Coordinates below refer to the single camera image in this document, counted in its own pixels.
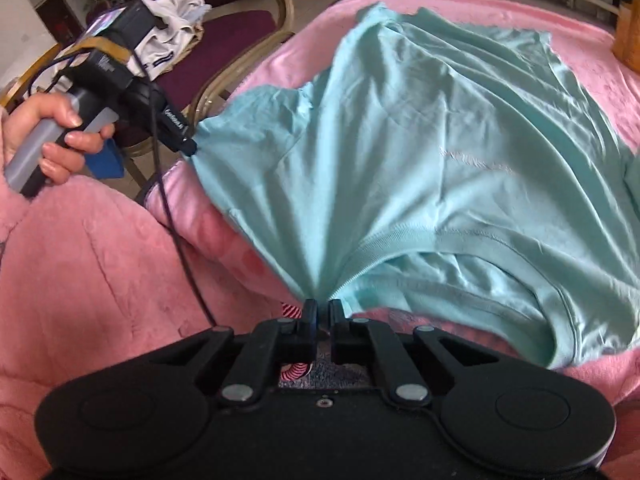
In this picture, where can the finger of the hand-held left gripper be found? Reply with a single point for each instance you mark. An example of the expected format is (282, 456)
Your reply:
(189, 148)

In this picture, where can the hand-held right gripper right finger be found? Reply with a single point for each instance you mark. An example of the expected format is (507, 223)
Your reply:
(336, 326)

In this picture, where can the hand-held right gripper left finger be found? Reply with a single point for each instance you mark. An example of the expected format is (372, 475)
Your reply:
(310, 326)

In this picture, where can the light blue t-shirt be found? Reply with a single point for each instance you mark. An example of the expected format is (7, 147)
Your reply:
(400, 160)

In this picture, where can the white clothes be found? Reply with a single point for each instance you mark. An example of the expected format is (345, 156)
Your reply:
(167, 30)

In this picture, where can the person's left hand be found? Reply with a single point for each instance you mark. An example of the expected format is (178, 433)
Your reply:
(30, 120)

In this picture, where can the striped pink cloth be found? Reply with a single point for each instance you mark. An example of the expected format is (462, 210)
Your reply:
(296, 371)

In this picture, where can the blue cloth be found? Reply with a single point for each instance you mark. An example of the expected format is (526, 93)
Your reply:
(107, 161)

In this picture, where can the pink printed blanket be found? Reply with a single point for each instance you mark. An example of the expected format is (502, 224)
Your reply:
(300, 50)

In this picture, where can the person's pink fleece garment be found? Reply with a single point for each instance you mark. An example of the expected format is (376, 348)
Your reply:
(85, 280)

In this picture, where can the orange container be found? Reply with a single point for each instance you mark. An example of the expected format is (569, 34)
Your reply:
(627, 35)

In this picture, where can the maroon chair with gold frame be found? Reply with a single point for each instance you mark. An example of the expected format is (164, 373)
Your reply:
(235, 25)

